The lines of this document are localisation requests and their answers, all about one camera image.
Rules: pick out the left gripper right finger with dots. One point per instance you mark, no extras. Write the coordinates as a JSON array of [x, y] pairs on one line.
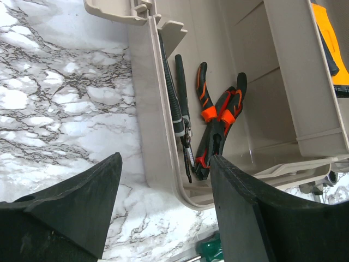
[[258, 222]]

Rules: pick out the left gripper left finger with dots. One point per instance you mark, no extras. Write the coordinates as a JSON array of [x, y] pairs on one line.
[[68, 221]]

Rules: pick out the green stubby screwdriver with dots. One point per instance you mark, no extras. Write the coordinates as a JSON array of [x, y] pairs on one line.
[[207, 250]]

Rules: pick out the beige translucent tool box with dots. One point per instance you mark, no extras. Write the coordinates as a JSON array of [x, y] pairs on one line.
[[292, 129]]

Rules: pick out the red black pliers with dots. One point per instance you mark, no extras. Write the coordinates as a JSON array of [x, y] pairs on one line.
[[219, 117]]

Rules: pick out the grey wire stripper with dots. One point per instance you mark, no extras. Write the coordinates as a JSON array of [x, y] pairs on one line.
[[179, 108]]

